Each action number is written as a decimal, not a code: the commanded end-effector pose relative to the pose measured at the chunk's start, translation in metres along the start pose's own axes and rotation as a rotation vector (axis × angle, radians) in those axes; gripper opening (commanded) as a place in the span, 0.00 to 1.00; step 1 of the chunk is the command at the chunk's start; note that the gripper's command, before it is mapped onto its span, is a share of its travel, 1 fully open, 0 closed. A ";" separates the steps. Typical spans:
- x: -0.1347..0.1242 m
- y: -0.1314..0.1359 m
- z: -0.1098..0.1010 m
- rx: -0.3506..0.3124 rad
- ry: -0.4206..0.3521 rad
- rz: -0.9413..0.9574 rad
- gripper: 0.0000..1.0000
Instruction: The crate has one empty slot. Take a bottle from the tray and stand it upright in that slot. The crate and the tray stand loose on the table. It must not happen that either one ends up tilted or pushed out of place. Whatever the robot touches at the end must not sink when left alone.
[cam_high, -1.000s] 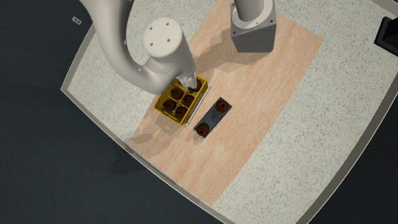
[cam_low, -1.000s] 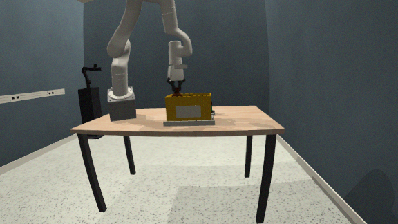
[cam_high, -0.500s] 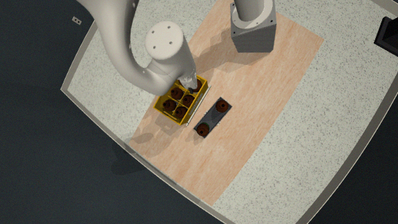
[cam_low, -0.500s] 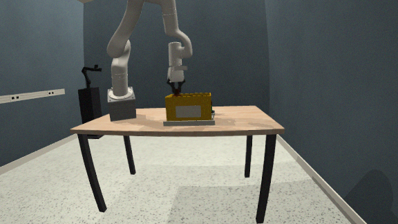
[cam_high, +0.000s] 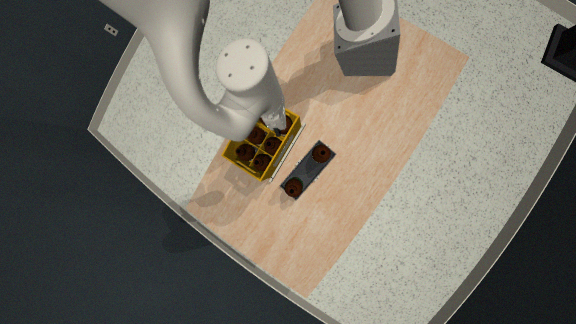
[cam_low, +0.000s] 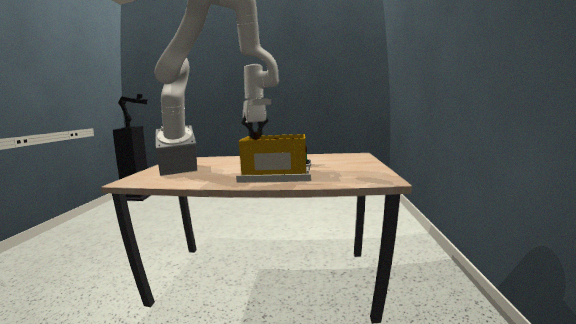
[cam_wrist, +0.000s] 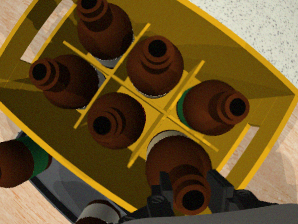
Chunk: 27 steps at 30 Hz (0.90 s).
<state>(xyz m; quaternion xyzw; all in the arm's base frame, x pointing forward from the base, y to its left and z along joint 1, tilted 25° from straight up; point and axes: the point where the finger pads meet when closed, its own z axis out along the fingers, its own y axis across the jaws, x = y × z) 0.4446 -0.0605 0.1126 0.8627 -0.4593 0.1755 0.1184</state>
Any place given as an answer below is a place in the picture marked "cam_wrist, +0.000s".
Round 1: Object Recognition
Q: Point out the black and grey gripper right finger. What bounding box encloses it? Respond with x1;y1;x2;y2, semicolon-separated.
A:
206;169;278;214

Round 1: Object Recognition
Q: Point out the yellow bottle crate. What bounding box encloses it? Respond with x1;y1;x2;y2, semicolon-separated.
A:
0;0;298;212

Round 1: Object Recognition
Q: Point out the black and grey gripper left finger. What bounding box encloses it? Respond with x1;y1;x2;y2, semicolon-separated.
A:
116;171;175;224

